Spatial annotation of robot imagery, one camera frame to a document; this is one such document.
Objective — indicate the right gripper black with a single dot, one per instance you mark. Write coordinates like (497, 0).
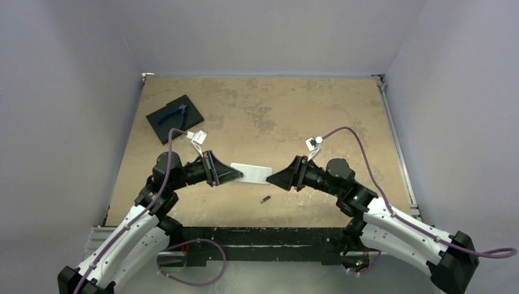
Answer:
(300, 174)

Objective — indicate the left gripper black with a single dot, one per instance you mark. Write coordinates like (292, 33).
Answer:
(215, 171)

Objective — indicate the white remote control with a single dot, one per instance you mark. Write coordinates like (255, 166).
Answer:
(252, 174)

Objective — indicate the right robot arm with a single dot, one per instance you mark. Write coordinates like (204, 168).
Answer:
(376, 225)

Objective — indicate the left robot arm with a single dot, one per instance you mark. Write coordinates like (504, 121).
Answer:
(146, 229)

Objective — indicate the black battery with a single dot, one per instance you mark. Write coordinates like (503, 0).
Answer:
(265, 199)

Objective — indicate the black square pad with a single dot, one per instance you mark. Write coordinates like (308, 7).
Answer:
(194, 117)

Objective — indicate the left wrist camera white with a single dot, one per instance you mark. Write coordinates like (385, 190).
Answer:
(197, 139)

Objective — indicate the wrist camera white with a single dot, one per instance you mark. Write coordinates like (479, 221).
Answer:
(314, 145)
(197, 139)

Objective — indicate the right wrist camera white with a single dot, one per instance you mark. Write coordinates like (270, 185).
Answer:
(314, 145)

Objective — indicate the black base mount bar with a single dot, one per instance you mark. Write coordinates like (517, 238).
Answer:
(284, 244)

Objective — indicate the blue handled pliers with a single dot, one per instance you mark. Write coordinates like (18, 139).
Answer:
(181, 110)

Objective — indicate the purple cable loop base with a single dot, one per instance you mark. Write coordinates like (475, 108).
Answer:
(194, 260)

